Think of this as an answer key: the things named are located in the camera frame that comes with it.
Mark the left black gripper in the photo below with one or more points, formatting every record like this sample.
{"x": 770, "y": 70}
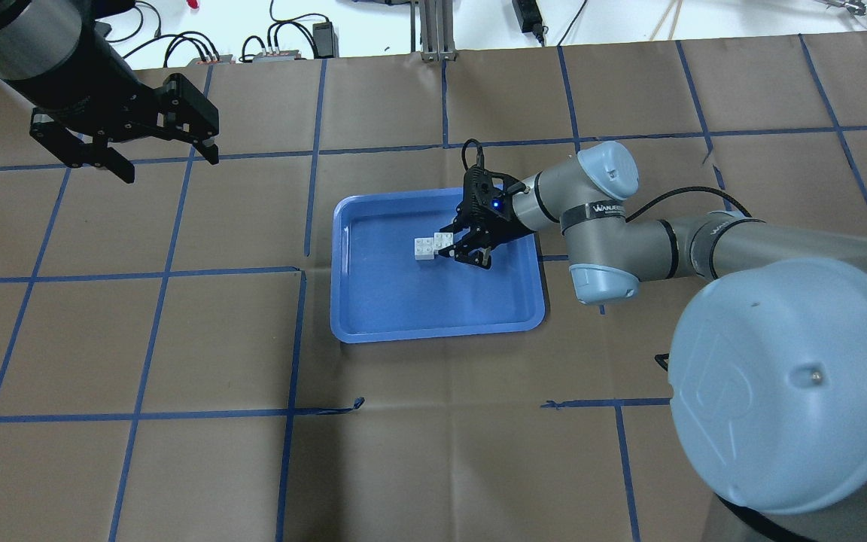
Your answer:
{"x": 81, "y": 74}

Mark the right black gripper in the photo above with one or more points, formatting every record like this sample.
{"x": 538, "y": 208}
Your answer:
{"x": 495, "y": 226}

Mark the white block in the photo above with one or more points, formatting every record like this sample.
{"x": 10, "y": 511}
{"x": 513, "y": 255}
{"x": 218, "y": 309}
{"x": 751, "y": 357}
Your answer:
{"x": 425, "y": 248}
{"x": 442, "y": 240}

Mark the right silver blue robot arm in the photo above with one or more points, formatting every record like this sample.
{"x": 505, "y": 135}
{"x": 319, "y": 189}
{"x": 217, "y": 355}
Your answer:
{"x": 768, "y": 364}

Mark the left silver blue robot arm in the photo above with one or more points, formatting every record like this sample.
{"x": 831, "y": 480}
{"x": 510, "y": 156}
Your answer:
{"x": 85, "y": 97}

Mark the blue plastic tray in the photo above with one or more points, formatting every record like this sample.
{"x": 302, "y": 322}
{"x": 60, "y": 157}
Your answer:
{"x": 380, "y": 293}

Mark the black power adapter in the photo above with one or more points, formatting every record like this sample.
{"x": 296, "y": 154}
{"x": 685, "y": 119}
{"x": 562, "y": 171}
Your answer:
{"x": 528, "y": 16}

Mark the aluminium frame post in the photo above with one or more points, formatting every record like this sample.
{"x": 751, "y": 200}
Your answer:
{"x": 433, "y": 30}

